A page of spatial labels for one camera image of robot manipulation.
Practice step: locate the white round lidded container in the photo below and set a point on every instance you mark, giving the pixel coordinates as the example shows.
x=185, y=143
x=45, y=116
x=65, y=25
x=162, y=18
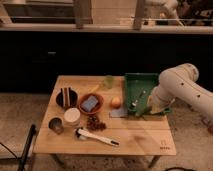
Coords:
x=72, y=116

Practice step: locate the bunch of dark grapes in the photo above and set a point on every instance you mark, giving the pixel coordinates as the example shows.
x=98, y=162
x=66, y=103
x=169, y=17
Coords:
x=94, y=123

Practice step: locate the metal cup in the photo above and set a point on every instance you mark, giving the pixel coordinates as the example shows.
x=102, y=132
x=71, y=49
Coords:
x=55, y=124

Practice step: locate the dark bowl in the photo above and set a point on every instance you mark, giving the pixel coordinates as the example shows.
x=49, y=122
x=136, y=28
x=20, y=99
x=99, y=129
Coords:
x=73, y=98

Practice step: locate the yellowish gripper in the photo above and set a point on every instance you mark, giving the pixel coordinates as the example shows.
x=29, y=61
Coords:
x=154, y=109

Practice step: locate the blue sponge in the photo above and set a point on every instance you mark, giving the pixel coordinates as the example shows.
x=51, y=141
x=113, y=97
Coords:
x=90, y=103

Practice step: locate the terracotta bowl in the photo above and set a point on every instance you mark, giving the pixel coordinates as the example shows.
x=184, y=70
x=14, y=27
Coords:
x=96, y=109

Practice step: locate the wooden table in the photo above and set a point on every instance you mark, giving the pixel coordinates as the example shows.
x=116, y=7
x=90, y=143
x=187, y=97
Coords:
x=137, y=137

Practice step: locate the yellow wooden utensil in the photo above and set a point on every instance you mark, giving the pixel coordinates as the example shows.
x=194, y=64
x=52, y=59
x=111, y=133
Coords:
x=94, y=89

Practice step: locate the green pepper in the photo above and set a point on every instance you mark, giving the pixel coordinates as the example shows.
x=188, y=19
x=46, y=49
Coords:
x=144, y=111

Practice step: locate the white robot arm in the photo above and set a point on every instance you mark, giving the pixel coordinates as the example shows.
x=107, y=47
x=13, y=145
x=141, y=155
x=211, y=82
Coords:
x=180, y=82

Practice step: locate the small utensil in tray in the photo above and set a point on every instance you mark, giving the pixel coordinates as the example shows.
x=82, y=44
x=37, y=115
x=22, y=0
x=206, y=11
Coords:
x=134, y=104

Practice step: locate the green plastic tray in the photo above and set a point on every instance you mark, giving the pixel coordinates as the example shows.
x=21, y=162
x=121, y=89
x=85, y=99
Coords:
x=134, y=84

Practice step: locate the orange round fruit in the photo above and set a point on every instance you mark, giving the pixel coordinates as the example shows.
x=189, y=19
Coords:
x=116, y=102

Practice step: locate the grey flat card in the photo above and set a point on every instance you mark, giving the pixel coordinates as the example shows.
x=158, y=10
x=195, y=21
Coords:
x=118, y=113

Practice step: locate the black stand on floor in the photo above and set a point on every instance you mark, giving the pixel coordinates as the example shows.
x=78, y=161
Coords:
x=23, y=158

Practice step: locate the translucent green cup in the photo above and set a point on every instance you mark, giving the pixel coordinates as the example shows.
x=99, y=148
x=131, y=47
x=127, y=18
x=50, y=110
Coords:
x=108, y=81

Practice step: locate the striped block in bowl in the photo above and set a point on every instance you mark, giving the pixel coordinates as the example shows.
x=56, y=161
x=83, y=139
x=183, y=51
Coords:
x=66, y=97

